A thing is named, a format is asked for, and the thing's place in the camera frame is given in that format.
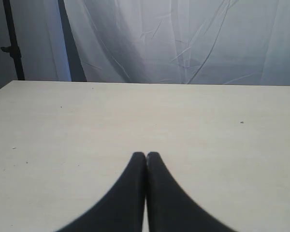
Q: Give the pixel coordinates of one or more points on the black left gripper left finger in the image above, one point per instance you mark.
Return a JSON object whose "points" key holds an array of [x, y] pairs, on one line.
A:
{"points": [[121, 209]]}

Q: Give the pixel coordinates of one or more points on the white backdrop curtain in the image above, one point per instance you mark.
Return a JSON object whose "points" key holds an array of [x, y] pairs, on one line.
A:
{"points": [[224, 42]]}

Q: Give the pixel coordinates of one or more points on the black stand pole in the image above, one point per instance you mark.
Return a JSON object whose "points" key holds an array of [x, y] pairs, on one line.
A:
{"points": [[13, 50]]}

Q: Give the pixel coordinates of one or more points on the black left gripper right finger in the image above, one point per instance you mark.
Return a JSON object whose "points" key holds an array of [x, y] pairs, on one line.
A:
{"points": [[169, 208]]}

